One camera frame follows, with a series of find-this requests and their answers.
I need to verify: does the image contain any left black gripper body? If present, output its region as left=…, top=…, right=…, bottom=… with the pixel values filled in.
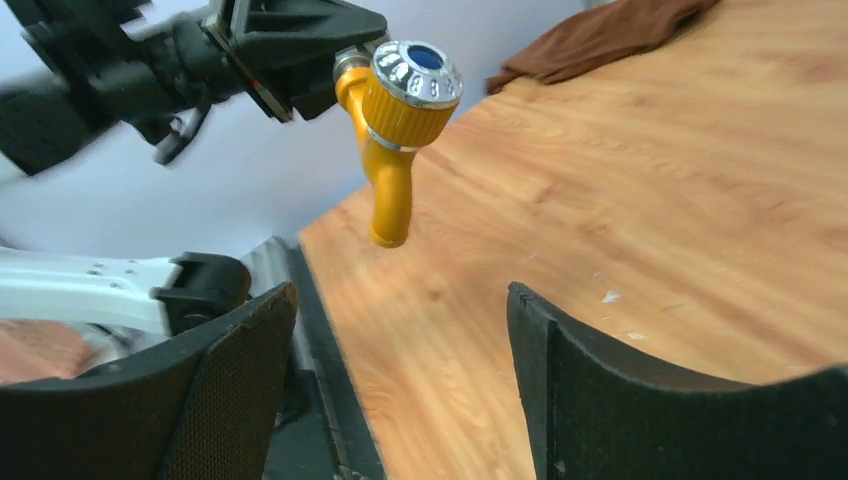
left=201, top=0, right=293, bottom=123

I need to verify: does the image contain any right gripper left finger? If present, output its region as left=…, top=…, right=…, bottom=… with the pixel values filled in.
left=1, top=283, right=297, bottom=479

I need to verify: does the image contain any yellow brass water faucet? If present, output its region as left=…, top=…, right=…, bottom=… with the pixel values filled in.
left=333, top=40, right=464, bottom=248

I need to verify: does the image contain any brown cloth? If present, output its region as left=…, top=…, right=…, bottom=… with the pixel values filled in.
left=485, top=0, right=718, bottom=95

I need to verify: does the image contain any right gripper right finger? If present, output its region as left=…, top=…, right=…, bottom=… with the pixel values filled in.
left=506, top=282, right=847, bottom=479

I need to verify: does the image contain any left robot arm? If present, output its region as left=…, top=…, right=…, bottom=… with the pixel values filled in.
left=1, top=1, right=387, bottom=255

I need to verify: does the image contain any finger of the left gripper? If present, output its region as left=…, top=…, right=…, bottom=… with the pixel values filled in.
left=275, top=49, right=371, bottom=120
left=248, top=0, right=388, bottom=70

